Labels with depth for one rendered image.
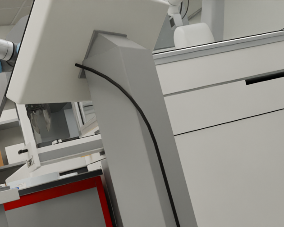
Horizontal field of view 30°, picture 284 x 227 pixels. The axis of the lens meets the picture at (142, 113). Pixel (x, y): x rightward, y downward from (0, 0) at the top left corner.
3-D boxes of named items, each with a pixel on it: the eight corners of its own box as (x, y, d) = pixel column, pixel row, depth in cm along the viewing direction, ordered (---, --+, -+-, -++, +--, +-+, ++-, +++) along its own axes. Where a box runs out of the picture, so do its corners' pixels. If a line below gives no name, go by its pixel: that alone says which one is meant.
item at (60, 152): (39, 163, 210) (36, 148, 211) (32, 168, 235) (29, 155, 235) (134, 141, 224) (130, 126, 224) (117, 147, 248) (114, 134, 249)
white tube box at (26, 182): (9, 192, 274) (7, 182, 274) (8, 192, 282) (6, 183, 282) (34, 186, 278) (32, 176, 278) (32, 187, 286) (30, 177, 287)
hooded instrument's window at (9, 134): (28, 161, 303) (10, 84, 307) (6, 179, 470) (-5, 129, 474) (206, 119, 341) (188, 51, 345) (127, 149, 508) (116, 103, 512)
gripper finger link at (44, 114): (45, 131, 220) (37, 110, 221) (48, 131, 226) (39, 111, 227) (52, 128, 220) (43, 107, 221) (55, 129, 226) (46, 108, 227)
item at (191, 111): (148, 141, 181) (138, 99, 182) (86, 165, 277) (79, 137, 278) (368, 88, 213) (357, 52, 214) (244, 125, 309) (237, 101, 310)
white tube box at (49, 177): (31, 186, 245) (29, 178, 245) (34, 185, 253) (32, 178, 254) (58, 179, 246) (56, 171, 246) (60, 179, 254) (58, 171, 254)
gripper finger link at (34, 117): (29, 134, 220) (27, 112, 221) (33, 134, 226) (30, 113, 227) (37, 133, 220) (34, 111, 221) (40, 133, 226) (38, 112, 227)
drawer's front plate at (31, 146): (36, 168, 208) (29, 140, 209) (28, 173, 235) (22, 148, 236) (41, 167, 209) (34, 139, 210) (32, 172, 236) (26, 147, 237)
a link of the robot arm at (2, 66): (-2, 49, 210) (22, 47, 218) (-16, 57, 218) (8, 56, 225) (3, 68, 209) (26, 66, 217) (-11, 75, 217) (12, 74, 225)
